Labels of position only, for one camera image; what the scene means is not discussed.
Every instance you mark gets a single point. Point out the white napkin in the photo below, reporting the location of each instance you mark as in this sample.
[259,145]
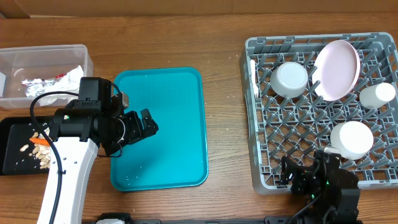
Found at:
[70,82]

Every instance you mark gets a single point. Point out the silver red foil wrapper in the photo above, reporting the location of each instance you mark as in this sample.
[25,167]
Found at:
[38,86]

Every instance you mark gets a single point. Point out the teal serving tray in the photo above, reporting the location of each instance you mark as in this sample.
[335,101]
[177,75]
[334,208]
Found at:
[177,155]

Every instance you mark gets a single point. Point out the grey dishwasher rack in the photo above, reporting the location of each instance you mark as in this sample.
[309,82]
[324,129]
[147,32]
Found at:
[297,127]

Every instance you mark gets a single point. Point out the white plastic fork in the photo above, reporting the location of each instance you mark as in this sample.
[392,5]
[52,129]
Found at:
[253,78]

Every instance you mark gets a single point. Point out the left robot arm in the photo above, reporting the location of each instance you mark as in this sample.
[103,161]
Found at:
[94,119]

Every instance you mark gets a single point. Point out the orange carrot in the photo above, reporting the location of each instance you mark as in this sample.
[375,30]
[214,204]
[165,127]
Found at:
[39,141]

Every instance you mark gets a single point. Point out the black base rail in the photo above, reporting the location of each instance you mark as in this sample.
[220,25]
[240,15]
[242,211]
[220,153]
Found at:
[128,219]

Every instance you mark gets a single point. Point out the white bowl with peanuts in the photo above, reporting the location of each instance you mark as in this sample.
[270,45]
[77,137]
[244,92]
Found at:
[354,139]

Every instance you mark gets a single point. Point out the pile of peanuts and rice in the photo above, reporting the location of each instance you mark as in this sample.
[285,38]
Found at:
[38,153]

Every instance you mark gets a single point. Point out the black plastic waste bin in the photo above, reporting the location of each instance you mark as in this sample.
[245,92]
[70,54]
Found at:
[16,147]

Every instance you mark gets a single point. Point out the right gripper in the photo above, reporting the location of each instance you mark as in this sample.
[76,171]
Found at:
[301,175]

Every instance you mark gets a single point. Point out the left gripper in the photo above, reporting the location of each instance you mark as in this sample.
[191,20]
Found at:
[135,130]

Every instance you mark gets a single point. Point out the grey bowl with rice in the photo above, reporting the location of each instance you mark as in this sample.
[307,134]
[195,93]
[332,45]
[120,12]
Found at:
[289,79]

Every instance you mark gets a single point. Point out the clear plastic storage bin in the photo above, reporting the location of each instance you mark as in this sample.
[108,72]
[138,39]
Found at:
[20,63]

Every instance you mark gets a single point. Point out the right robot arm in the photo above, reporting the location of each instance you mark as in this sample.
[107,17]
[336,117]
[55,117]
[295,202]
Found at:
[333,193]

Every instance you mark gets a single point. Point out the white plastic cup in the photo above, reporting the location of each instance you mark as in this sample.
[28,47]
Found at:
[373,97]

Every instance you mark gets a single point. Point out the pink round plate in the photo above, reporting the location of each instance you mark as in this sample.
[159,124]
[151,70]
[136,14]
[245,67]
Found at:
[337,70]

